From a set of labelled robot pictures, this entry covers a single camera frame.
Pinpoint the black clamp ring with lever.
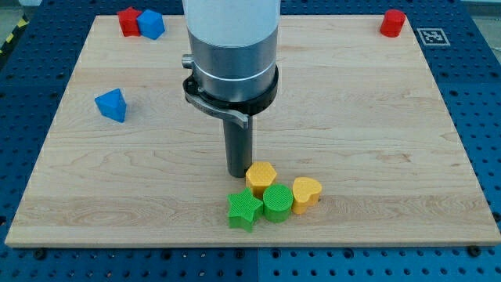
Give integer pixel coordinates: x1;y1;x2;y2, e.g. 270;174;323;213
182;66;279;129

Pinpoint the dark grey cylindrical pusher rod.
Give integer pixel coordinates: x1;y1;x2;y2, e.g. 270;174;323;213
223;116;253;178

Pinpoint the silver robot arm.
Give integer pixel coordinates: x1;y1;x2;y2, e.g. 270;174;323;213
182;0;280;178

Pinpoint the yellow hexagon block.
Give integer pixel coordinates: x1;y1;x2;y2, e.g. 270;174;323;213
245;161;277;199

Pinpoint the blue triangle block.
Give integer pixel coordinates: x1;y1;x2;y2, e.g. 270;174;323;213
94;89;127;123

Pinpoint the green star block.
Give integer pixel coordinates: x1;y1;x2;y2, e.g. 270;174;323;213
227;187;264;233

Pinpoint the green cylinder block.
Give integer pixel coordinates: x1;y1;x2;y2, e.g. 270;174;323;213
263;184;294;223

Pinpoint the yellow heart block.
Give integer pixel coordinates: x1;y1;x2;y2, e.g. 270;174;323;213
291;176;323;215

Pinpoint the wooden board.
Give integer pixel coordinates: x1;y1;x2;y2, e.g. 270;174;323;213
5;16;500;248

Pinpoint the blue cube block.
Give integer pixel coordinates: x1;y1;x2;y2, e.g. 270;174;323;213
137;9;165;40

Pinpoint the red star block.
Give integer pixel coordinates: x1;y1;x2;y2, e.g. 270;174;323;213
117;6;142;37

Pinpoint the red cylinder block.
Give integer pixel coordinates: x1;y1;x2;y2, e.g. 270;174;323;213
380;9;406;38

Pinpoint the white fiducial marker tag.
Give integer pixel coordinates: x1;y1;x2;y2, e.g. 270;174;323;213
416;27;450;46

